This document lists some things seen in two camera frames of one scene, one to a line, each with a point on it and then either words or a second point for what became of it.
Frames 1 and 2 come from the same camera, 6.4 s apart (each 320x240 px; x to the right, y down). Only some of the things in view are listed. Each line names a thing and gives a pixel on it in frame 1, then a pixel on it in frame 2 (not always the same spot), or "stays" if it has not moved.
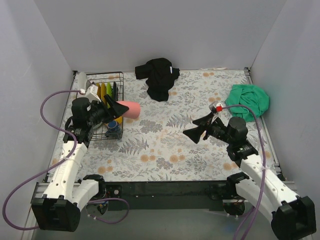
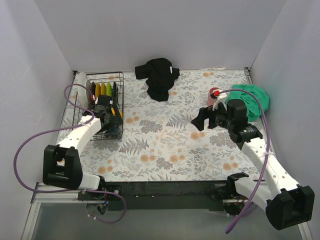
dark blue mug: [113, 127] stays
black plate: [114, 91] stays
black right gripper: [206, 127] → [210, 118]
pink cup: [134, 110] → [211, 100]
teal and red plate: [82, 80] stays
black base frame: [163, 195] stays
